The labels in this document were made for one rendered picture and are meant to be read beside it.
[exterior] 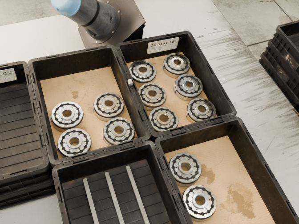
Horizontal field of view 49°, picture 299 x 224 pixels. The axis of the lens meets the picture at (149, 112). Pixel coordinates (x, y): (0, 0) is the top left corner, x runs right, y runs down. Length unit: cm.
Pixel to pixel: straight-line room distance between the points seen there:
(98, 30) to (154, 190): 67
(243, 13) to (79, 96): 211
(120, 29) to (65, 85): 32
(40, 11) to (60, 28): 120
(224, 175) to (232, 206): 10
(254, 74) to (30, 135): 98
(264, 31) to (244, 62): 136
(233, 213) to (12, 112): 78
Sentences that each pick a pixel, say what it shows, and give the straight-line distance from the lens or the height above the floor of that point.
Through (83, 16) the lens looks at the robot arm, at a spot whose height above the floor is 93.
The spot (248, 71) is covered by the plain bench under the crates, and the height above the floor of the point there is 70.
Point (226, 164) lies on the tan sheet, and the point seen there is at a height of 83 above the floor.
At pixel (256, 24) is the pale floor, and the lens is 296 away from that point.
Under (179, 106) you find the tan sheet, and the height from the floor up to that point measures 83.
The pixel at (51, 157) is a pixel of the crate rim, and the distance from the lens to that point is 95.
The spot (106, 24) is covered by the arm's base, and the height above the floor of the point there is 88.
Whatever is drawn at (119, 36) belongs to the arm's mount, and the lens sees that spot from 132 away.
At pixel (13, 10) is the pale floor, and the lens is 283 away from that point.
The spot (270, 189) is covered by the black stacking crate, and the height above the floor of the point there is 90.
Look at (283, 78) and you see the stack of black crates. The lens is 206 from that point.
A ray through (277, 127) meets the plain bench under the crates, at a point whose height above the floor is 70.
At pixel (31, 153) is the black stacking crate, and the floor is 83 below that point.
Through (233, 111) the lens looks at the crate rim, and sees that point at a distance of 109.
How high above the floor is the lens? 178
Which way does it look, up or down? 57 degrees down
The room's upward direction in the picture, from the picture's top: 11 degrees clockwise
